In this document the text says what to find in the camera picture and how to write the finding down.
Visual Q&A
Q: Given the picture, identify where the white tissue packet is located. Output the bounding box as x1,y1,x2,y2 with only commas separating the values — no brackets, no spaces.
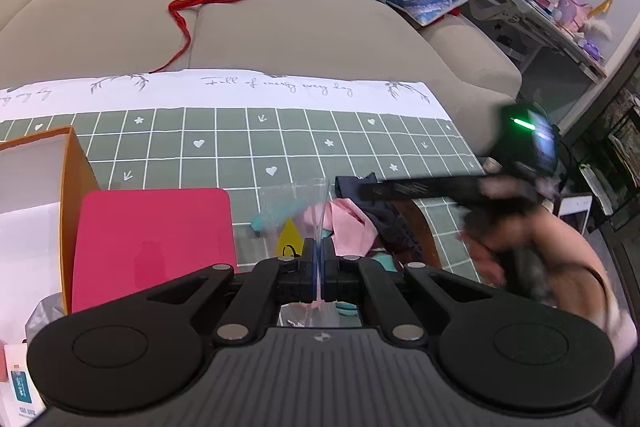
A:
0,341,47,427

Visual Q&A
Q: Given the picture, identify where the clear storage box red lid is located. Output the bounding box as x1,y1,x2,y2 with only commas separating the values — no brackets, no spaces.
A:
71,188,238,314

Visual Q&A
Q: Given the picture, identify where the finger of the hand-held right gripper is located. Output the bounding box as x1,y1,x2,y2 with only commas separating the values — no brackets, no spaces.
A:
359,174,541,210

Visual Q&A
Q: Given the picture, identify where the green checked tablecloth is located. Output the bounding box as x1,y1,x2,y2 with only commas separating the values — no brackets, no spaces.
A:
0,68,501,288

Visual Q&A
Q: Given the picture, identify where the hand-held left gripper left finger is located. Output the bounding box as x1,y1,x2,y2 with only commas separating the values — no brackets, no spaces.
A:
134,239,319,346

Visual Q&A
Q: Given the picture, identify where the person's right forearm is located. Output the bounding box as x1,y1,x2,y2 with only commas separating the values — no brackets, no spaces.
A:
530,212,636,358

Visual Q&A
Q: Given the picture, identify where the person's right hand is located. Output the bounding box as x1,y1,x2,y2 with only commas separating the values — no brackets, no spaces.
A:
460,202,566,293

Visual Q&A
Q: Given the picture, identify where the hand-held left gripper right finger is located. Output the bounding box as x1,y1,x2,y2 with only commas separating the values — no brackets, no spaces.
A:
320,239,507,344

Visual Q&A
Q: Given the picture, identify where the brown leather piece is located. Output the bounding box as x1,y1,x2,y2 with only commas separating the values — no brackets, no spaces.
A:
395,199,443,269

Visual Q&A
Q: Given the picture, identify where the clear plastic bag yellow label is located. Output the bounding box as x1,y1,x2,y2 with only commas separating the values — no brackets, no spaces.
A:
259,178,363,333

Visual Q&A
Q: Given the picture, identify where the pile of small clothes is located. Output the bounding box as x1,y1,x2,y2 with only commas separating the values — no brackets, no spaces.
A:
334,173,418,258

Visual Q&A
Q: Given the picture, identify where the white tablet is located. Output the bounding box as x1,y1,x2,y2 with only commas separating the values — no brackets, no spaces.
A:
556,193,594,234

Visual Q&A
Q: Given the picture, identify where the beige sofa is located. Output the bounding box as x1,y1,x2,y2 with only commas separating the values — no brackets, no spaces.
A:
0,0,523,158

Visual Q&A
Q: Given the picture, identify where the orange cardboard box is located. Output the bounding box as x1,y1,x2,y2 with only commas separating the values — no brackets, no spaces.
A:
0,126,101,427

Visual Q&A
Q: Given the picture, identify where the pink cloth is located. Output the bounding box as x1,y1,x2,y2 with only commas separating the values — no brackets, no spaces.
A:
320,198,379,258

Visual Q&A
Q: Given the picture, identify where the silver cloth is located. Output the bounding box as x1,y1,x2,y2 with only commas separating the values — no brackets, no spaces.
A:
24,292,68,348

